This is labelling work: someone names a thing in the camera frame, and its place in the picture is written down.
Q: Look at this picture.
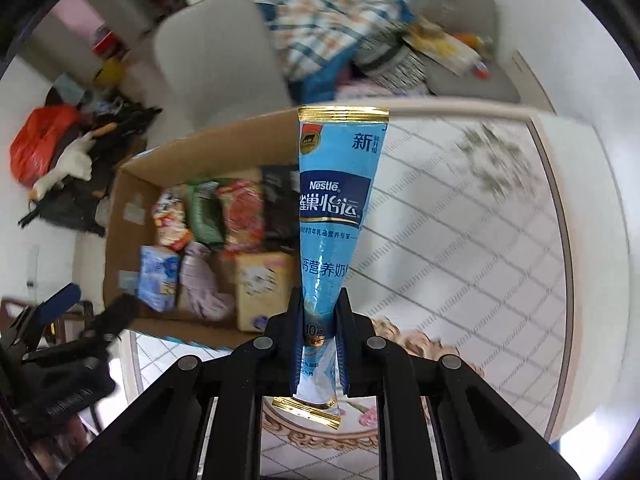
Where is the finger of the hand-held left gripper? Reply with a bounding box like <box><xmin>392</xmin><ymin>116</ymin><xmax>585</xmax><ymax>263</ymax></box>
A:
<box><xmin>80</xmin><ymin>292</ymin><xmax>144</xmax><ymax>347</ymax></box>
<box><xmin>10</xmin><ymin>282</ymin><xmax>83</xmax><ymax>342</ymax></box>

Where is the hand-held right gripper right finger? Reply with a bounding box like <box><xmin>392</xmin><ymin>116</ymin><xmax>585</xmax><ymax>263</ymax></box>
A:
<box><xmin>337</xmin><ymin>301</ymin><xmax>578</xmax><ymax>480</ymax></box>

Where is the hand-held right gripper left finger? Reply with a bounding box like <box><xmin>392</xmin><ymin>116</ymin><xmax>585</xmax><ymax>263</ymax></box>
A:
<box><xmin>60</xmin><ymin>292</ymin><xmax>305</xmax><ymax>480</ymax></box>

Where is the blue tissue pack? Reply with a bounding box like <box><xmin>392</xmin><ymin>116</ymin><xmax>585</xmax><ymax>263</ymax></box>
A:
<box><xmin>137</xmin><ymin>245</ymin><xmax>181</xmax><ymax>313</ymax></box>

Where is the cream tissue pack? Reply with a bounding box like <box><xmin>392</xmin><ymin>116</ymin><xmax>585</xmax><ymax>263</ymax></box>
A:
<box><xmin>234</xmin><ymin>251</ymin><xmax>297</xmax><ymax>332</ymax></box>

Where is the orange white snack packet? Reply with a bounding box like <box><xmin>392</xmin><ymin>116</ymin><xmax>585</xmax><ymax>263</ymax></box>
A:
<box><xmin>151</xmin><ymin>185</ymin><xmax>193</xmax><ymax>252</ymax></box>

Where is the cardboard box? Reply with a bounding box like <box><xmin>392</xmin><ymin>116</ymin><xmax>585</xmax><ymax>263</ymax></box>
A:
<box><xmin>101</xmin><ymin>106</ymin><xmax>302</xmax><ymax>352</ymax></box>

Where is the green snack packet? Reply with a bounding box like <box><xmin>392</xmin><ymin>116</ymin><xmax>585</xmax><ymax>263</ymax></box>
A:
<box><xmin>186</xmin><ymin>180</ymin><xmax>227</xmax><ymax>248</ymax></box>

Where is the blue stick packet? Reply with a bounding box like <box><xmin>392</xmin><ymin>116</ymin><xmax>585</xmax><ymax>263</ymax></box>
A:
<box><xmin>274</xmin><ymin>105</ymin><xmax>391</xmax><ymax>432</ymax></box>

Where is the red snack packet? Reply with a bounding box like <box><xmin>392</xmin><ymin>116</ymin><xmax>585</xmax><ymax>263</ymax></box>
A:
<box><xmin>216</xmin><ymin>180</ymin><xmax>266</xmax><ymax>253</ymax></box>

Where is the black packet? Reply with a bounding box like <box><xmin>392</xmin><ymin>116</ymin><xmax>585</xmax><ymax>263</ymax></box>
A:
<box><xmin>260</xmin><ymin>164</ymin><xmax>301</xmax><ymax>252</ymax></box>

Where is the white goose plush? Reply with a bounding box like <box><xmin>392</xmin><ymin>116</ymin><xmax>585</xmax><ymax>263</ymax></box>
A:
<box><xmin>31</xmin><ymin>132</ymin><xmax>96</xmax><ymax>198</ymax></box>

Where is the orange plastic bag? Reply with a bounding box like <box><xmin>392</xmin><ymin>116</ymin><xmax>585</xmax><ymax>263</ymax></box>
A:
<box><xmin>10</xmin><ymin>105</ymin><xmax>83</xmax><ymax>188</ymax></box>

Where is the yellow bag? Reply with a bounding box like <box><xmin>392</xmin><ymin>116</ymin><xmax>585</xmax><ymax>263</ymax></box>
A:
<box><xmin>94</xmin><ymin>57</ymin><xmax>126</xmax><ymax>88</ymax></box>

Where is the grey ribbed chair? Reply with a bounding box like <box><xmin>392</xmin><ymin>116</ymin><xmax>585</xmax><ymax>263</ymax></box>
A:
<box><xmin>151</xmin><ymin>0</ymin><xmax>295</xmax><ymax>131</ymax></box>

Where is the blue cloth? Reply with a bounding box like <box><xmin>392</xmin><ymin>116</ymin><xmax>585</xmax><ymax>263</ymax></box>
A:
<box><xmin>299</xmin><ymin>59</ymin><xmax>352</xmax><ymax>105</ymax></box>

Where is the yellow packet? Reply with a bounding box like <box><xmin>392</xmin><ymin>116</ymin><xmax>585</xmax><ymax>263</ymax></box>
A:
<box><xmin>404</xmin><ymin>22</ymin><xmax>477</xmax><ymax>77</ymax></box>

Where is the plaid blanket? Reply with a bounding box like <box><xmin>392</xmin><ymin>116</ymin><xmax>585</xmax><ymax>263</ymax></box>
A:
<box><xmin>247</xmin><ymin>0</ymin><xmax>416</xmax><ymax>83</ymax></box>

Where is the orange snack bag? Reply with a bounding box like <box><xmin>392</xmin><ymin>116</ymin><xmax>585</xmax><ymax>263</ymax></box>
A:
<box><xmin>454</xmin><ymin>31</ymin><xmax>488</xmax><ymax>50</ymax></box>

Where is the grey padded chair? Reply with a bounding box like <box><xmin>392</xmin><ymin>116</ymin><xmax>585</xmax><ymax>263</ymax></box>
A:
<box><xmin>409</xmin><ymin>0</ymin><xmax>521</xmax><ymax>103</ymax></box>

